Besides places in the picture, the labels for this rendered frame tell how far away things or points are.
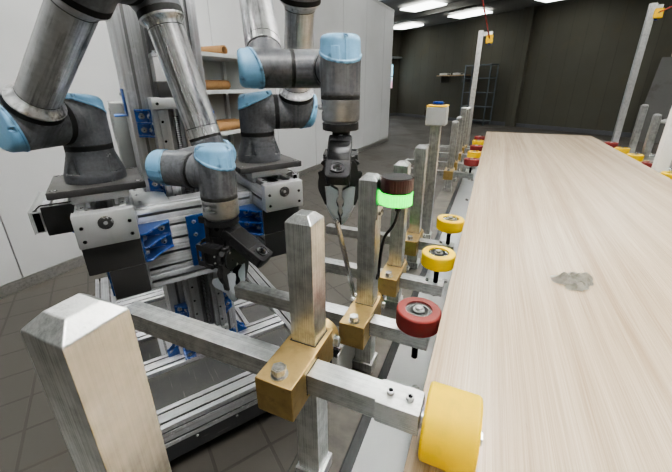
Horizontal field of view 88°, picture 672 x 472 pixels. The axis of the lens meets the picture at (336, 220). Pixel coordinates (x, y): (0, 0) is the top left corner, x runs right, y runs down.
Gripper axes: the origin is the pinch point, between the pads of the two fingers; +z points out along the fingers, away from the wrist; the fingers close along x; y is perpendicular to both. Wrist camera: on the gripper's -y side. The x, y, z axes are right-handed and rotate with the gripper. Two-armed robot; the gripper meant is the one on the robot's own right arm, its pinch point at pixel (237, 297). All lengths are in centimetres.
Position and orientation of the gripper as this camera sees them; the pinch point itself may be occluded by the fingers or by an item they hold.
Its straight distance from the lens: 86.7
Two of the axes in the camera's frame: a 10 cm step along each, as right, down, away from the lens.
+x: -4.0, 3.3, -8.5
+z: -0.2, 9.3, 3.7
